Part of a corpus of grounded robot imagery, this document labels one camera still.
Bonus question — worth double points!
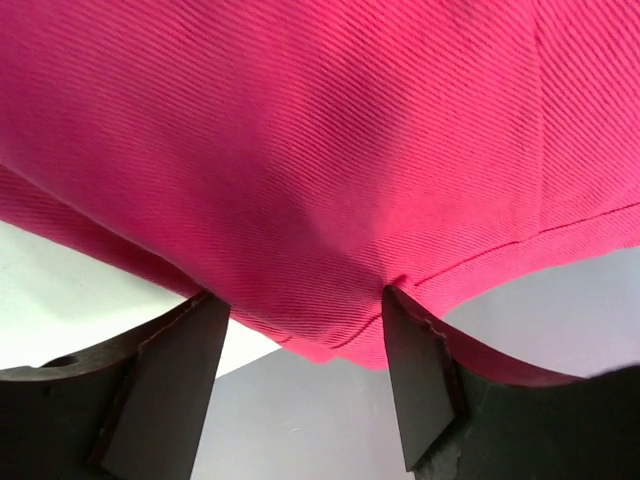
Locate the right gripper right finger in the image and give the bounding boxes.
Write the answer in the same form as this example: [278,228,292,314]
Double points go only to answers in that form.
[382,285,639,479]

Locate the pink trousers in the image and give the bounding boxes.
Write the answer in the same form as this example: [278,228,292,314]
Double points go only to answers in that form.
[1,1,639,368]

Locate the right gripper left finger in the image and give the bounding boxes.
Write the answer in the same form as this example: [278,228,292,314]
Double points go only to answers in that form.
[1,292,230,480]

